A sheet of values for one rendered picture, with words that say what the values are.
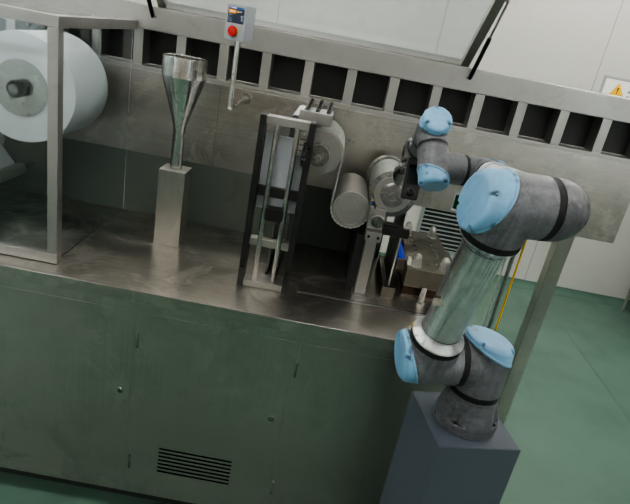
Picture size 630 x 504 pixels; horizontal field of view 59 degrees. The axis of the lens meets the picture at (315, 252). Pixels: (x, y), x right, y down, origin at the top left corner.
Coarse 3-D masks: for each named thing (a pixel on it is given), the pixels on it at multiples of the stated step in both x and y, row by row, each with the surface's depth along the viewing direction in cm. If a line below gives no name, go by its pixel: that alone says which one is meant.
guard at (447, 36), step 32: (192, 0) 189; (224, 0) 186; (256, 0) 183; (288, 0) 181; (320, 0) 178; (352, 0) 175; (384, 0) 173; (416, 0) 170; (448, 0) 168; (480, 0) 165; (320, 32) 193; (352, 32) 190; (384, 32) 187; (416, 32) 184; (448, 32) 181
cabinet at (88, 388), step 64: (0, 320) 172; (64, 320) 170; (128, 320) 169; (192, 320) 168; (0, 384) 181; (64, 384) 179; (128, 384) 178; (192, 384) 176; (256, 384) 174; (320, 384) 173; (384, 384) 171; (0, 448) 191; (64, 448) 189; (128, 448) 187; (192, 448) 185; (256, 448) 184; (320, 448) 182; (384, 448) 180
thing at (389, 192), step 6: (384, 186) 175; (390, 186) 174; (396, 186) 173; (384, 192) 174; (390, 192) 175; (396, 192) 174; (384, 198) 175; (390, 198) 175; (396, 198) 175; (402, 198) 175; (384, 204) 176; (390, 204) 176; (396, 204) 176
